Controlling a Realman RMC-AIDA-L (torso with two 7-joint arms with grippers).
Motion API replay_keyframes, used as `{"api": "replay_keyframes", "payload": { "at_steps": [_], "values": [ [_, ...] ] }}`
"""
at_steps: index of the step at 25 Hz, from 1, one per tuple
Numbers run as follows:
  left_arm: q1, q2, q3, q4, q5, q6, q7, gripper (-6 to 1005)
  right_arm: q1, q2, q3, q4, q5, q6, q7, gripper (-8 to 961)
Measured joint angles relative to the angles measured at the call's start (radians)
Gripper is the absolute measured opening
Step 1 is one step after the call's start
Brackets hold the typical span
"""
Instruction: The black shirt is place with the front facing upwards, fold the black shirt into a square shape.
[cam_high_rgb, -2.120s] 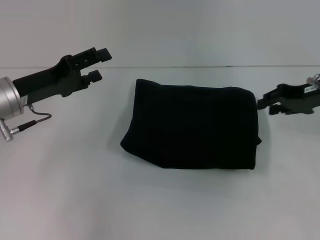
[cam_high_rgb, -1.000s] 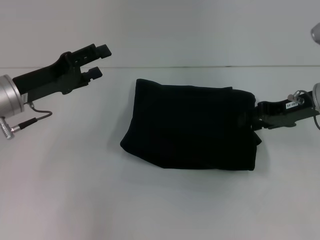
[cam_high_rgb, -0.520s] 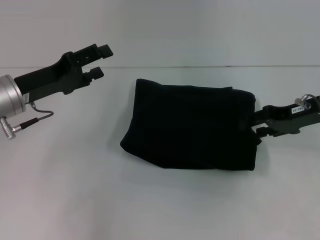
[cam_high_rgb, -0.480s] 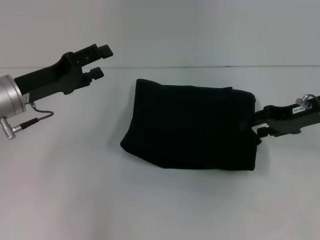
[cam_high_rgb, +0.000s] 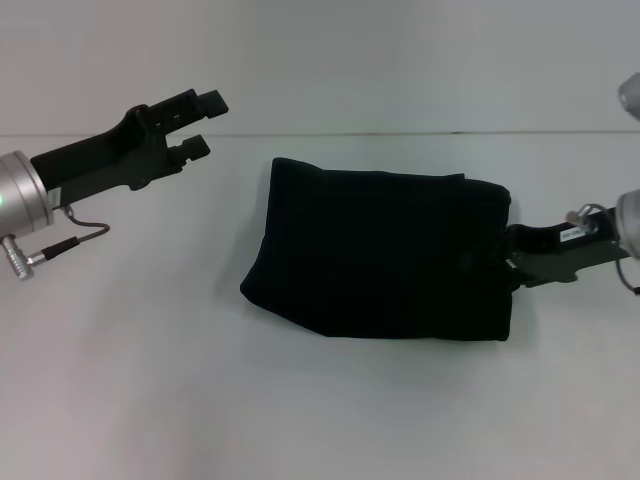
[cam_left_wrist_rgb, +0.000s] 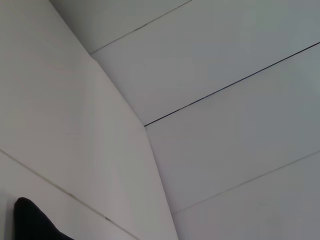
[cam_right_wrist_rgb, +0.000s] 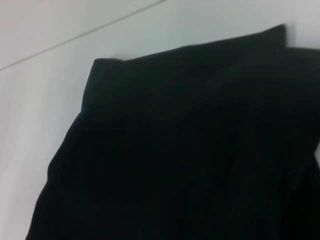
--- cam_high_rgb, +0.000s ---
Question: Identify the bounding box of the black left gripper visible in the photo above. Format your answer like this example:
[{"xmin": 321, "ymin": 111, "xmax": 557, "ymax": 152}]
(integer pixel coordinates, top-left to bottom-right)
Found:
[{"xmin": 30, "ymin": 88, "xmax": 230, "ymax": 211}]

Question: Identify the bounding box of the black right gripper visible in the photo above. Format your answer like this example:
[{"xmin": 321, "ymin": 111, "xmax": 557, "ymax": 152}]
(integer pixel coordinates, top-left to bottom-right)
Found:
[{"xmin": 503, "ymin": 212, "xmax": 627, "ymax": 290}]

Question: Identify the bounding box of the black shirt with FREE print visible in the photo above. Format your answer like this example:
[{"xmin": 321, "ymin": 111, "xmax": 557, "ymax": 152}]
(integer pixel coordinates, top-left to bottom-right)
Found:
[{"xmin": 238, "ymin": 156, "xmax": 515, "ymax": 344}]

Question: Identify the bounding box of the pale cable connector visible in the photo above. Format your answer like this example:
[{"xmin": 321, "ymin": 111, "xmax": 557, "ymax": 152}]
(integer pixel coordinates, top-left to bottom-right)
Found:
[{"xmin": 564, "ymin": 202, "xmax": 604, "ymax": 235}]

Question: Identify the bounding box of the cable with silver plug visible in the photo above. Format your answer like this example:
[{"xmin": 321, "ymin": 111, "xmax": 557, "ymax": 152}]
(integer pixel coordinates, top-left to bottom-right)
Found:
[
  {"xmin": 3, "ymin": 203, "xmax": 111, "ymax": 283},
  {"xmin": 613, "ymin": 255, "xmax": 640, "ymax": 297}
]

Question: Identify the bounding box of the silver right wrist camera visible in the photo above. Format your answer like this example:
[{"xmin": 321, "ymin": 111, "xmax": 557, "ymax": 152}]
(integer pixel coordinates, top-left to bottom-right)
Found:
[{"xmin": 616, "ymin": 72, "xmax": 640, "ymax": 122}]

